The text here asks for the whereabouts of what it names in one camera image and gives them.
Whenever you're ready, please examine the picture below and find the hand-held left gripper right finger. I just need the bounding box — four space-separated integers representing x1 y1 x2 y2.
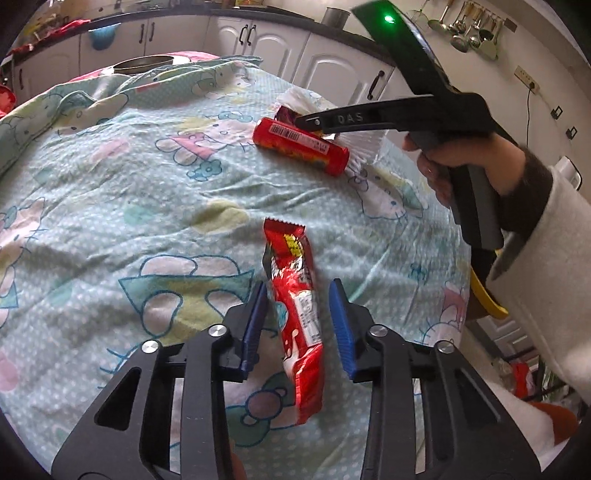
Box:
329 278 541 480

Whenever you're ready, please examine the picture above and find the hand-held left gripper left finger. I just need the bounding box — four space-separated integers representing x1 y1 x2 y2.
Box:
51 281 269 480

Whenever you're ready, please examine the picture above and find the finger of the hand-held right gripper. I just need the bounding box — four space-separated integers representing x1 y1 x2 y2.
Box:
295 95 444 136

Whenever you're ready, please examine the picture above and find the red snack wrapper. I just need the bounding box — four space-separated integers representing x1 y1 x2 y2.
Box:
262 218 326 426

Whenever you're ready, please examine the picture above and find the red cylindrical snack can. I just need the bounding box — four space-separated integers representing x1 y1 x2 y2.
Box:
252 117 350 176

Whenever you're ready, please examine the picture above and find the yellow plastic bin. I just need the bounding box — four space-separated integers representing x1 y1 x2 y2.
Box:
470 268 509 320

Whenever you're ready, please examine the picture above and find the person's right forearm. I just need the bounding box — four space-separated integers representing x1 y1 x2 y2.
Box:
489 145 591 407

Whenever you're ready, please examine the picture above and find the person's right hand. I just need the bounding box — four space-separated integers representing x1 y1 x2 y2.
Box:
403 134 527 208

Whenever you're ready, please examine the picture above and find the row of hanging kitchen utensils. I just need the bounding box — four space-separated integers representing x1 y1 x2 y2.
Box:
409 0 518 63

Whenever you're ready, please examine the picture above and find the white ribbed plastic wrapper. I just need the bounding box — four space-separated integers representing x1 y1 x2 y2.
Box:
277 89 382 174

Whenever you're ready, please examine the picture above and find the metal canister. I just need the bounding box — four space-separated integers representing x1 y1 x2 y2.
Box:
322 7 350 28

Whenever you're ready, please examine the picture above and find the cat print blanket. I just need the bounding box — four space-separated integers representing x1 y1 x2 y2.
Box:
0 56 476 480

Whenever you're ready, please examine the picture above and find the person's white clothing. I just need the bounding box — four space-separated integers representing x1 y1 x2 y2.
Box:
485 378 583 480

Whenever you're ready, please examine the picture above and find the metal basin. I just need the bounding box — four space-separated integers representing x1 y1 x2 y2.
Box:
102 54 175 77

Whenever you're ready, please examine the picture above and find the white wall socket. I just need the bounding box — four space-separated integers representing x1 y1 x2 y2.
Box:
515 66 542 94

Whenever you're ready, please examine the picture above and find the black power cable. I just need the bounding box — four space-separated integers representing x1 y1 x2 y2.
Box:
527 88 561 121

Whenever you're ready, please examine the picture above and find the white wall box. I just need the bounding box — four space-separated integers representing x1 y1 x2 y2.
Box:
555 156 583 189

